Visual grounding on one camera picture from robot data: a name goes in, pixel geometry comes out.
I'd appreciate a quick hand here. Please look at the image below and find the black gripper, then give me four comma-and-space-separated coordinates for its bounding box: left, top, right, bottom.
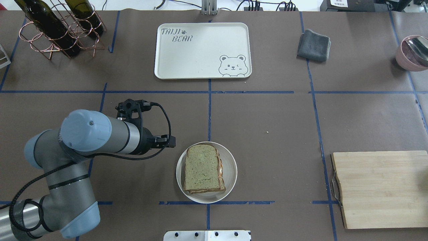
136, 129, 176, 155

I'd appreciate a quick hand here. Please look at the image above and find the black desktop computer box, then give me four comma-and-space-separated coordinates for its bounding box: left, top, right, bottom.
320, 0, 413, 12

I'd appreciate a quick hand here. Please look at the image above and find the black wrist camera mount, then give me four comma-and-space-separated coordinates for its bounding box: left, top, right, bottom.
116, 99, 158, 130

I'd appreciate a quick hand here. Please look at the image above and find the pink bowl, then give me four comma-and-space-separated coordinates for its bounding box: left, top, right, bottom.
395, 35, 427, 72

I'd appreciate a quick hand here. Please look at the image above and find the white wire cup rack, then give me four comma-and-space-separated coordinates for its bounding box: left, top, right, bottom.
0, 44, 11, 69

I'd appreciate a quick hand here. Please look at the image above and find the front green wine bottle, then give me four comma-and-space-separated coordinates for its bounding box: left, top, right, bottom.
15, 0, 81, 57

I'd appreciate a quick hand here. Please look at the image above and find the grey folded cloth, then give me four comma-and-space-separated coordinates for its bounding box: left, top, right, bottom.
297, 29, 331, 62

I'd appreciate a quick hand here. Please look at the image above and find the black power strip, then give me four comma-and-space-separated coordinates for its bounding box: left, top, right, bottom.
236, 0, 299, 12

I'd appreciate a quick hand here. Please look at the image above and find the middle green wine bottle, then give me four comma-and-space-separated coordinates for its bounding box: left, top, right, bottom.
66, 0, 104, 39

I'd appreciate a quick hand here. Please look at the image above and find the bread slice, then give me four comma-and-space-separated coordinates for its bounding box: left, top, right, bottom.
183, 144, 226, 192

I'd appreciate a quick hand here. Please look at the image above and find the cream bear serving tray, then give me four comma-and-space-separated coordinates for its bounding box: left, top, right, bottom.
154, 22, 252, 80

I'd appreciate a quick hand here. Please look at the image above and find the aluminium frame post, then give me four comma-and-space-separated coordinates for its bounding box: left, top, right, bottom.
201, 0, 218, 15

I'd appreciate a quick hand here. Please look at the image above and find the bottom toast slice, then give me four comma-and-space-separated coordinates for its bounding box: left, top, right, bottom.
183, 147, 226, 195

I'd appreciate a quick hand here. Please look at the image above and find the metal scoop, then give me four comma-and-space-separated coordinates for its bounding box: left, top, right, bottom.
405, 36, 428, 67

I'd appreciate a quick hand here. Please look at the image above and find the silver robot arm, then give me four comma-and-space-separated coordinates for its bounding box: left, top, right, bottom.
1, 109, 175, 241

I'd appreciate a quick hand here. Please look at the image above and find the copper wire bottle rack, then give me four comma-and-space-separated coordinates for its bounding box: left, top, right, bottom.
16, 0, 106, 60

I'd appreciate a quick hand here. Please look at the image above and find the wooden cutting board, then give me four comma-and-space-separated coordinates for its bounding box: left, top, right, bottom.
331, 151, 428, 229

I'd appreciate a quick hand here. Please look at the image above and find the green wine bottle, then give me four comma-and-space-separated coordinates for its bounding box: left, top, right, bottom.
66, 0, 104, 39
15, 0, 81, 57

